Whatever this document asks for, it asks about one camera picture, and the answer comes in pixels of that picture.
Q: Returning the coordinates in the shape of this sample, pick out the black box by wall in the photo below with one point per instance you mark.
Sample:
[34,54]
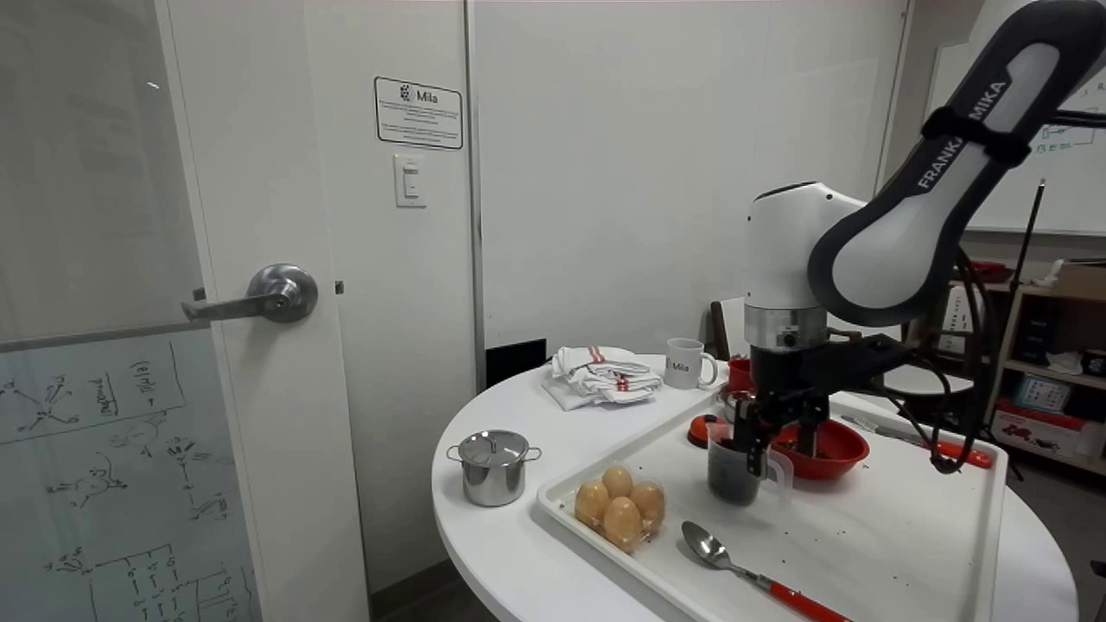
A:
[518,360]

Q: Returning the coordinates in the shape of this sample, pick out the white wall sign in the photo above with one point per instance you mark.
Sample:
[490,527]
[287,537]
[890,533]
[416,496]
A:
[420,113]

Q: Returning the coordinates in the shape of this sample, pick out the dark grey cup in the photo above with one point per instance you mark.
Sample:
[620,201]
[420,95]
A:
[732,476]

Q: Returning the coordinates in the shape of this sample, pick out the white door with glass panel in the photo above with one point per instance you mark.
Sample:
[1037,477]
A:
[279,462]

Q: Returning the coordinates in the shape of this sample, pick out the red bowl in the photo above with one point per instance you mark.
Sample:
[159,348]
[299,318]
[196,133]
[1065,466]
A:
[847,446]

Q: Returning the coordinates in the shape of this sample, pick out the wall whiteboard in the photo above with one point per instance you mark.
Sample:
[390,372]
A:
[1074,185]

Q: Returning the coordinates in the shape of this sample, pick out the white cloth with red stripes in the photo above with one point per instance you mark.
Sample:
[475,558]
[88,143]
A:
[598,379]

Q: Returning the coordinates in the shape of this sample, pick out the white light switch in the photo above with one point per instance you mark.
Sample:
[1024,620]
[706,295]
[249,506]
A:
[409,185]

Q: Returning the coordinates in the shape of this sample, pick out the white-backed chair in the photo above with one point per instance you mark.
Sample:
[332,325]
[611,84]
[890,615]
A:
[732,325]

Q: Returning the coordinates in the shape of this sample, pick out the wooden shelf unit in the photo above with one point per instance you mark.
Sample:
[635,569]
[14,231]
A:
[1060,367]

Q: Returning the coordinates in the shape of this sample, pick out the small steel pot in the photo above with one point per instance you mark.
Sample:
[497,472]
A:
[491,472]

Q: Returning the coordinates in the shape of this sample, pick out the round tan bread roll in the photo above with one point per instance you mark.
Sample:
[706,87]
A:
[594,502]
[616,481]
[648,502]
[625,524]

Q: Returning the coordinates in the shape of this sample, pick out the red mug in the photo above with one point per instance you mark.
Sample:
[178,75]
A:
[740,379]

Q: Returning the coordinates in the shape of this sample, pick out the white plastic tray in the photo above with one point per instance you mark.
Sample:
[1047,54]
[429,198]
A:
[875,540]

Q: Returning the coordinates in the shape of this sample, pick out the clear container of rolls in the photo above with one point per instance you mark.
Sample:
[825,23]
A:
[583,519]

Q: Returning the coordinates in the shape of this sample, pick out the black pole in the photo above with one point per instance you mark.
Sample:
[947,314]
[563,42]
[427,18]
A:
[1029,244]

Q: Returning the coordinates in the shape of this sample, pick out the white mug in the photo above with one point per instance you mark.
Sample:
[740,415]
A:
[685,365]

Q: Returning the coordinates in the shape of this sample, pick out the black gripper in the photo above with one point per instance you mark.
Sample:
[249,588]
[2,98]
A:
[791,367]

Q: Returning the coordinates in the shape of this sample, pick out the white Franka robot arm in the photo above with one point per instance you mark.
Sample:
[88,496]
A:
[900,244]

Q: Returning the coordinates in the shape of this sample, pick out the small orange-red tomato toy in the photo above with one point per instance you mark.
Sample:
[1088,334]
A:
[701,431]

